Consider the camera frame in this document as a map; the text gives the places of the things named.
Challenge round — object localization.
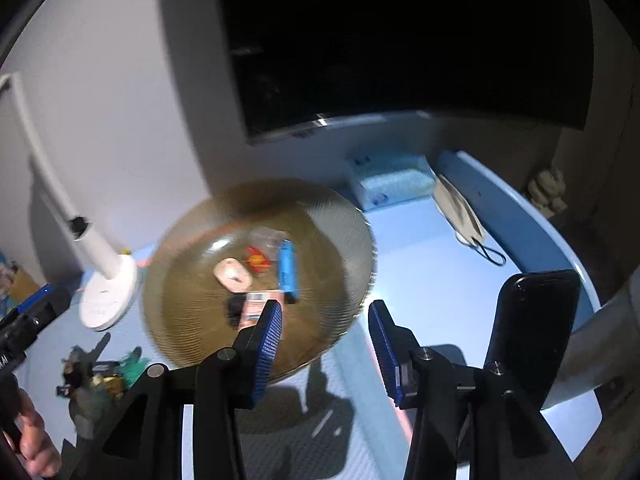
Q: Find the stack of colourful books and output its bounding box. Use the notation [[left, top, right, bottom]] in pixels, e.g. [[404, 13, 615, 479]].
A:
[[0, 254, 41, 316]]

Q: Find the blue rectangular stick device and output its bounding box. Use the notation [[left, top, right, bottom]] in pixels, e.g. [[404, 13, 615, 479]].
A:
[[278, 240, 299, 304]]

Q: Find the beige face mask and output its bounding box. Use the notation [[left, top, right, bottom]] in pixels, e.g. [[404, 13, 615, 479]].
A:
[[433, 174, 506, 266]]

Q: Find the yellow rectangular lighter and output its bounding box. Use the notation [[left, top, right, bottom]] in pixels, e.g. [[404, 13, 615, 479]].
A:
[[92, 361, 127, 400]]

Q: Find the red packaged battery pack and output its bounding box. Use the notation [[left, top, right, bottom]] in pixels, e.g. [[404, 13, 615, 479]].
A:
[[245, 246, 272, 274]]

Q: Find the pink cardboard box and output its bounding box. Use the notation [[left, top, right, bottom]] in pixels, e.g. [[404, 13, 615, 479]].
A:
[[238, 289, 284, 330]]

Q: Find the person's left hand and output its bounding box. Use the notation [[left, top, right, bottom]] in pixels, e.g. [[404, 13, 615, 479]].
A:
[[18, 388, 62, 478]]

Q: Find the blue tissue pack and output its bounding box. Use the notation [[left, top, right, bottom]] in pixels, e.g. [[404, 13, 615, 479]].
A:
[[346, 153, 436, 211]]

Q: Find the small dark chibi figure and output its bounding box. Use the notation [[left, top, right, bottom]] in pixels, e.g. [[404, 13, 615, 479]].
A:
[[224, 292, 246, 330]]

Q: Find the amber ribbed glass bowl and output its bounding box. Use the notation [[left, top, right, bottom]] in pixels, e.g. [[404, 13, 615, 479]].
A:
[[142, 178, 378, 386]]

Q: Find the black phone on stand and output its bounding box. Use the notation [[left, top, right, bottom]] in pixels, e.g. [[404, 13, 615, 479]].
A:
[[485, 270, 582, 410]]

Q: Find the grey blue dragon figure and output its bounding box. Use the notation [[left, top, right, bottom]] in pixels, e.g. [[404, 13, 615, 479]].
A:
[[58, 346, 119, 440]]

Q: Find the clear plastic cup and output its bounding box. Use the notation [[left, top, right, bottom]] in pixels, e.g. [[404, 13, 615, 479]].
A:
[[247, 226, 288, 260]]

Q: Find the teal green plastic figure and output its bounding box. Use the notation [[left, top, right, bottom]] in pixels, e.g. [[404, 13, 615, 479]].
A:
[[118, 347, 150, 389]]

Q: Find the beige plush toy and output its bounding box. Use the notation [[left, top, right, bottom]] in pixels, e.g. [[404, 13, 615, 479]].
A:
[[526, 167, 567, 219]]

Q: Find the black computer monitor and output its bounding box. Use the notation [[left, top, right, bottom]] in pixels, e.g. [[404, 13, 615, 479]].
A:
[[218, 0, 594, 138]]

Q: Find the white desk lamp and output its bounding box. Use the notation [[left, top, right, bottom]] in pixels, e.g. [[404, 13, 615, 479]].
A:
[[1, 73, 139, 332]]

